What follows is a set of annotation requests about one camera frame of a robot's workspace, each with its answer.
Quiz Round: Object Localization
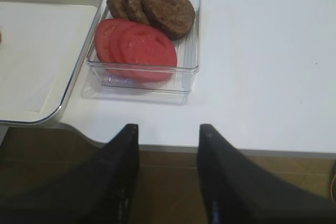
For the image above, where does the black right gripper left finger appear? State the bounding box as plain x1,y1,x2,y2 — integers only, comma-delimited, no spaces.
1,124,139,223

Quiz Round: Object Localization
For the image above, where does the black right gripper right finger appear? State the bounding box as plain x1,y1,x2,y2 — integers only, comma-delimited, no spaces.
197,124,335,223

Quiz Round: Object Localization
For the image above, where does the front red tomato slice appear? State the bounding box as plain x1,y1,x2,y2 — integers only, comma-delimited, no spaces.
109,24,177,82

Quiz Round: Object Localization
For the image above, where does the red tomato slice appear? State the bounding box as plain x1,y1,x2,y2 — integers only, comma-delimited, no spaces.
109,21,139,63
94,18,129,63
109,24,177,82

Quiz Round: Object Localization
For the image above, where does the clear patty tomato container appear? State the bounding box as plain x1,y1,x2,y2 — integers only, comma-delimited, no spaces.
86,0,202,94

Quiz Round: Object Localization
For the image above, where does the white tray liner paper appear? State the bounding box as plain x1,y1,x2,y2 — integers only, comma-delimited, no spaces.
1,2,97,112

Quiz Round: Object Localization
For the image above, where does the rear red tomato slice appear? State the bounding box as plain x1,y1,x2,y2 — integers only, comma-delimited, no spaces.
94,18,129,63

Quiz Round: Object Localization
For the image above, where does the middle red tomato slice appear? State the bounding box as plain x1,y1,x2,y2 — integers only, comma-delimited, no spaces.
109,21,139,63

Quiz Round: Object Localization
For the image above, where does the silver metal tray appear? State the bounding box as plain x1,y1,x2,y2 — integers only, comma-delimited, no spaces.
1,0,103,126

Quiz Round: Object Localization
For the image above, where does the front brown meat patty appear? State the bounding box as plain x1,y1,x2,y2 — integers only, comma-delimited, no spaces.
142,0,196,40

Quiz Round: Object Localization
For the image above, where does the orange cable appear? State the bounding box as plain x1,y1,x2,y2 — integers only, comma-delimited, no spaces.
329,173,336,200

